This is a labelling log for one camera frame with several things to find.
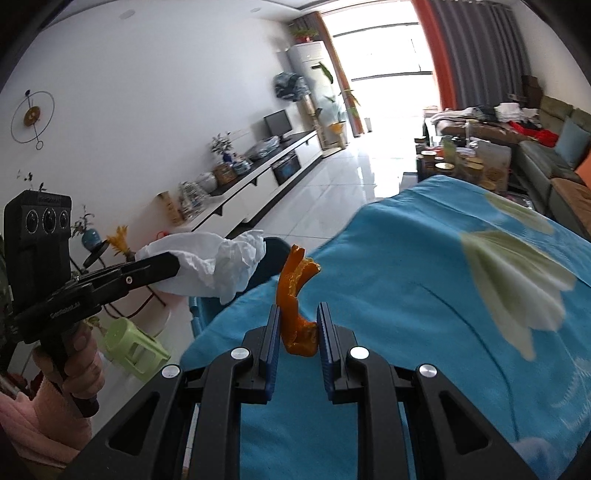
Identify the orange peel piece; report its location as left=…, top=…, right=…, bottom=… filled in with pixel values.
left=276, top=244, right=322, bottom=357

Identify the white tissue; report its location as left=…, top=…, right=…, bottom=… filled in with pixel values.
left=135, top=230, right=266, bottom=305

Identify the pink sleeve forearm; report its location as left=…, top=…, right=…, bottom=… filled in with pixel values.
left=1, top=380, right=92, bottom=469

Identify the left hand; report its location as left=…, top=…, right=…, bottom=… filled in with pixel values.
left=33, top=323, right=105, bottom=399

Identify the green plastic stool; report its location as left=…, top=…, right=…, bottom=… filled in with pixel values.
left=104, top=317, right=170, bottom=383

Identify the blue floral tablecloth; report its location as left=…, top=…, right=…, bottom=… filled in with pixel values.
left=180, top=177, right=590, bottom=479

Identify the white TV cabinet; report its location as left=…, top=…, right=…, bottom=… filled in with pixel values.
left=171, top=131, right=322, bottom=237

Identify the small black monitor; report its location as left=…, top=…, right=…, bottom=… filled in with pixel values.
left=263, top=110, right=293, bottom=142

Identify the cluttered coffee table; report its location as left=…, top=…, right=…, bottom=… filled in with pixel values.
left=415, top=136, right=521, bottom=194

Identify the orange curtain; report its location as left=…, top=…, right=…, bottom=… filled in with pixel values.
left=412, top=0, right=458, bottom=110

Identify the green sectional sofa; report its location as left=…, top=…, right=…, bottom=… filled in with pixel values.
left=512, top=96, right=590, bottom=240

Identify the white standing air conditioner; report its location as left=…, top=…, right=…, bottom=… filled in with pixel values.
left=287, top=41, right=348, bottom=149

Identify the orange cushion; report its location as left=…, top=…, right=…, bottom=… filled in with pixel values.
left=575, top=152, right=591, bottom=189

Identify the grey blue cushion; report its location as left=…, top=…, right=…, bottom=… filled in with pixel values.
left=554, top=117, right=590, bottom=169

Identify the grey curtain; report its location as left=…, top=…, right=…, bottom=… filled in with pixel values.
left=428, top=1, right=531, bottom=109

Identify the round wall clock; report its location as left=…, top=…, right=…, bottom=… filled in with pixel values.
left=10, top=90, right=56, bottom=151

